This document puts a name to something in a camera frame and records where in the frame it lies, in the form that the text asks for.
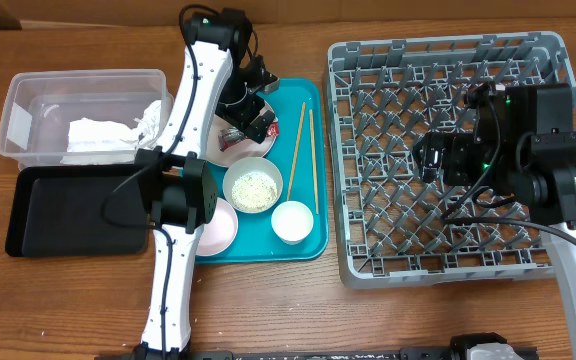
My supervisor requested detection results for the grey dishwasher rack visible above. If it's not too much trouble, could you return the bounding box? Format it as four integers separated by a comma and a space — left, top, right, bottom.
325, 31, 575, 289

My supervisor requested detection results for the small white cup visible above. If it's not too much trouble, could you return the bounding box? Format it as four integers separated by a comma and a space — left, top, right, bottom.
271, 201, 314, 245

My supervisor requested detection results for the small pink plate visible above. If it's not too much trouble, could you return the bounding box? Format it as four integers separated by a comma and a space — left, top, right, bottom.
197, 198, 239, 257

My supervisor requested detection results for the large white plate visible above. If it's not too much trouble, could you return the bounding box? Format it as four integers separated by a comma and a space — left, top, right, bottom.
204, 115, 277, 167

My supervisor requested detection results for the red foil snack wrapper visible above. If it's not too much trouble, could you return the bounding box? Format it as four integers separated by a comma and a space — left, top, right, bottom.
218, 122, 280, 152

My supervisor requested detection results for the white napkin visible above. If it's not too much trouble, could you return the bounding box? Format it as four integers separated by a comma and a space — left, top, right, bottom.
61, 100, 161, 165

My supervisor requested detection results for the right wooden chopstick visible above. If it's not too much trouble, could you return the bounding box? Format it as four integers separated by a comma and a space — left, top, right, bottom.
309, 109, 319, 214

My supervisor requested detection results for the teal plastic serving tray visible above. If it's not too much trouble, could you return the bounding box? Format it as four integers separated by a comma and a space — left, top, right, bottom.
196, 78, 329, 265

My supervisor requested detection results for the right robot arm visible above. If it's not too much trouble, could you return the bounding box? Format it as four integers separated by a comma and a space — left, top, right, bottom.
412, 82, 576, 358

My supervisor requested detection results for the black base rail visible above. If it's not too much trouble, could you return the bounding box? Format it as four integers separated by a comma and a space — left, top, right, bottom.
95, 332, 539, 360

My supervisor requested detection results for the grey bowl with rice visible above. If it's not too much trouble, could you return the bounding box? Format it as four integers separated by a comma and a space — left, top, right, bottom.
222, 157, 283, 214

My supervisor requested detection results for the clear plastic waste bin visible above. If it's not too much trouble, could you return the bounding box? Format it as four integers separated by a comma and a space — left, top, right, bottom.
0, 69, 174, 168

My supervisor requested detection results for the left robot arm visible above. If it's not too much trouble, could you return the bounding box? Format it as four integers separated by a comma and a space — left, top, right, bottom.
130, 4, 279, 359

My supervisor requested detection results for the black rectangular tray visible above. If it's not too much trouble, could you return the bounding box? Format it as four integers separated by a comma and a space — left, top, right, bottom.
5, 164, 148, 257

